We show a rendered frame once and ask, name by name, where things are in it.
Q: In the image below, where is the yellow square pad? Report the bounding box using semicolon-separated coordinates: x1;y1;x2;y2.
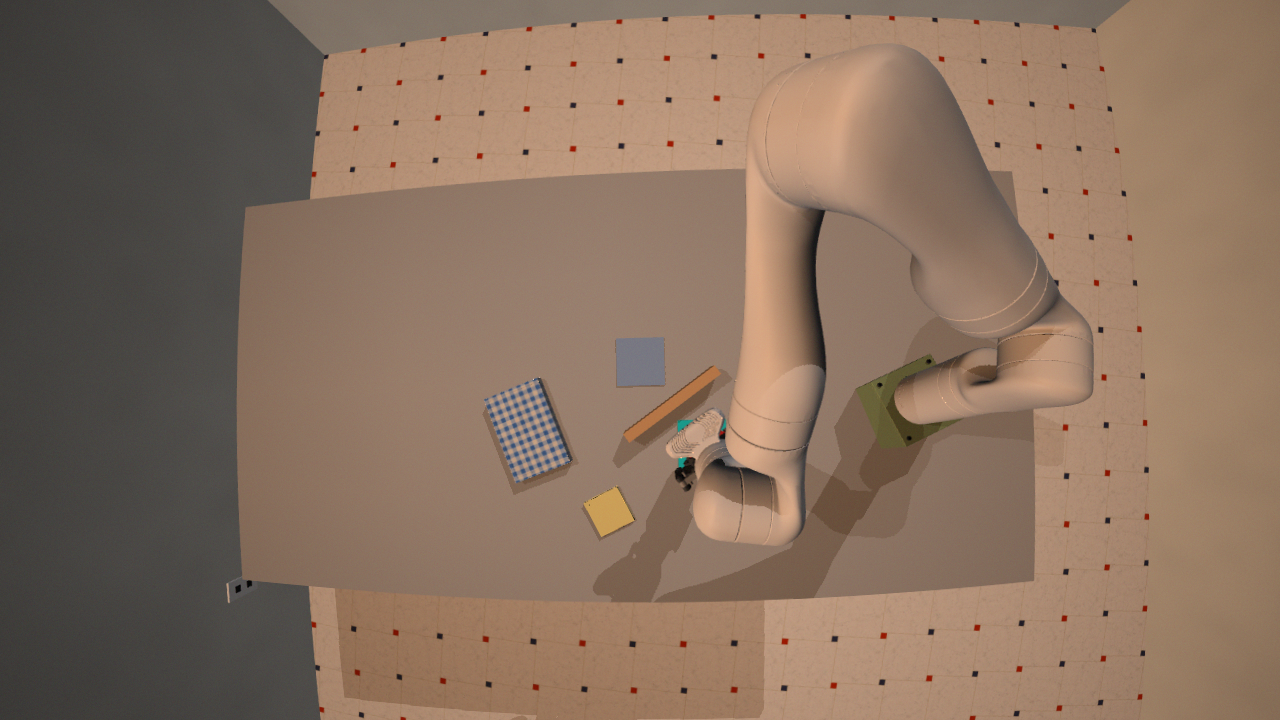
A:
584;486;635;536

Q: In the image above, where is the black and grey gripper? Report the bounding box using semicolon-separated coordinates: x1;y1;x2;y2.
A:
675;433;724;492

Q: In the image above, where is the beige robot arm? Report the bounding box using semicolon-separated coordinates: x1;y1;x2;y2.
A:
666;44;1094;546

